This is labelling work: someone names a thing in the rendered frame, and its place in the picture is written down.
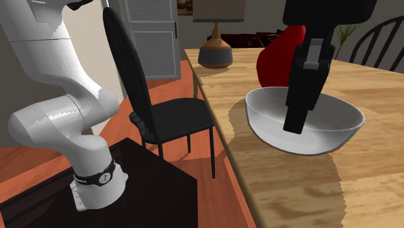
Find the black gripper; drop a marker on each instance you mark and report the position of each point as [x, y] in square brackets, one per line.
[328, 11]

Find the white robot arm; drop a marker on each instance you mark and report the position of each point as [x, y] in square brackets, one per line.
[47, 63]

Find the red rounded vase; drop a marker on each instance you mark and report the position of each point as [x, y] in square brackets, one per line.
[274, 63]

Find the white bowl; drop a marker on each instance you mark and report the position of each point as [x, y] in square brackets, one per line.
[331, 139]

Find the green plant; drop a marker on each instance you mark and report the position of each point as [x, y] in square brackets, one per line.
[344, 34]

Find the dark sideboard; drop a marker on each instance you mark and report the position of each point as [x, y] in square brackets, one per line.
[246, 41]

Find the table lamp with brown base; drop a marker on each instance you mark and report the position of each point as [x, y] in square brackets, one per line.
[215, 56]

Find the black spindle-back chair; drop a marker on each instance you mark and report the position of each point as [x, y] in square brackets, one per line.
[392, 21]

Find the wooden table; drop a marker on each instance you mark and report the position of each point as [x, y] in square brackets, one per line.
[363, 189]

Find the black chair with solid back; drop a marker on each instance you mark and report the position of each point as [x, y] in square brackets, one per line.
[180, 116]

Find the grey panelled door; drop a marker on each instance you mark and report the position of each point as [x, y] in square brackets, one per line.
[151, 47]

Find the black robot stand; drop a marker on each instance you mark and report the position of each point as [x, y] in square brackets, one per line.
[151, 195]

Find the wall picture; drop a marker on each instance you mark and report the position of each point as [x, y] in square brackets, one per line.
[184, 7]

